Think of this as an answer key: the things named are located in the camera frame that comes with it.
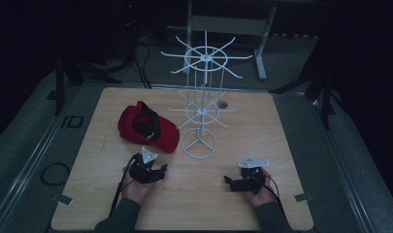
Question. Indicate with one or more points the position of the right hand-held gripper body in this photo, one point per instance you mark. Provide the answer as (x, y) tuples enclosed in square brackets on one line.
[(250, 181)]

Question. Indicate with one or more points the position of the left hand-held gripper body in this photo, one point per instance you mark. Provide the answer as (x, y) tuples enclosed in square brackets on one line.
[(142, 171)]

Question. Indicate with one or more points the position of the red baseball cap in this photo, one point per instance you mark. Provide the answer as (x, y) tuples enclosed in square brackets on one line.
[(142, 129)]

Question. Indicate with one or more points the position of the person's right hand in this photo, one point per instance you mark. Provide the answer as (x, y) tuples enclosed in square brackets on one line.
[(265, 194)]

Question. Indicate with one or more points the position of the person's left hand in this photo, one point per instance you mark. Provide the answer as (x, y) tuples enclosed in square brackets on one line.
[(136, 191)]

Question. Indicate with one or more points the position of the grey tape strip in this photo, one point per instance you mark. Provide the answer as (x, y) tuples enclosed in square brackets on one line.
[(303, 197), (63, 199)]

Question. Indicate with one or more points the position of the round table grommet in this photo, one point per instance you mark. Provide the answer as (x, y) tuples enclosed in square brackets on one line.
[(222, 104)]

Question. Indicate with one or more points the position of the black tripod stand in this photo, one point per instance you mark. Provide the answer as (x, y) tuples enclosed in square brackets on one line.
[(326, 100), (59, 84)]

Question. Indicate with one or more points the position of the grey metal desk frame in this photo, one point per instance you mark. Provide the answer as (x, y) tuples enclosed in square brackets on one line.
[(229, 24)]

